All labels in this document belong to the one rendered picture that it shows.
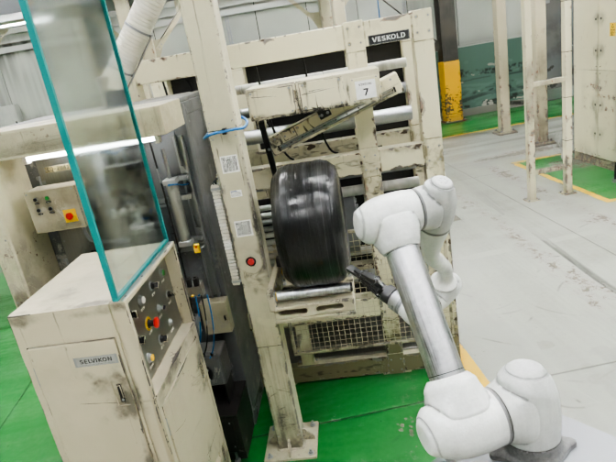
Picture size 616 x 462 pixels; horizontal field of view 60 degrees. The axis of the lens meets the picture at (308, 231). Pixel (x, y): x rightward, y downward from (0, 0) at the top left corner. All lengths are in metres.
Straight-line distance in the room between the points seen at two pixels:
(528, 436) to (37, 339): 1.51
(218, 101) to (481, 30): 10.30
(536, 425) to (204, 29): 1.77
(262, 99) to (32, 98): 9.82
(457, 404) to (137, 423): 1.09
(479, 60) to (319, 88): 9.83
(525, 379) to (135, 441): 1.29
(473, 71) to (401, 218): 10.66
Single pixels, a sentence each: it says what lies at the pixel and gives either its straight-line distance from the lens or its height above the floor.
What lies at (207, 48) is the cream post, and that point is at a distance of 2.27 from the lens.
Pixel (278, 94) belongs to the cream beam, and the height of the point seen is 1.74.
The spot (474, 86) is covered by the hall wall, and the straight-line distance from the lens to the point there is 12.19.
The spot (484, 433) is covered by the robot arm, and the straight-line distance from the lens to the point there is 1.53.
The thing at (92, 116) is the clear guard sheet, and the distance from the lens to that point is 1.87.
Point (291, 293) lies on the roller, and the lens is 2.39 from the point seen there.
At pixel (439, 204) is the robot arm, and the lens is 1.63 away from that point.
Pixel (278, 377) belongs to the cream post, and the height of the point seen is 0.45.
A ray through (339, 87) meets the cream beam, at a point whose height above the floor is 1.73.
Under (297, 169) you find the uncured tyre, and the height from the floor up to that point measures 1.44.
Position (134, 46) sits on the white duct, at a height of 2.05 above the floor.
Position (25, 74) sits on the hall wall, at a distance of 12.11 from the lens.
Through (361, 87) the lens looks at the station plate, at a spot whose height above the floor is 1.71.
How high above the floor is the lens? 1.92
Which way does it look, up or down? 19 degrees down
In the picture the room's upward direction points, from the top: 10 degrees counter-clockwise
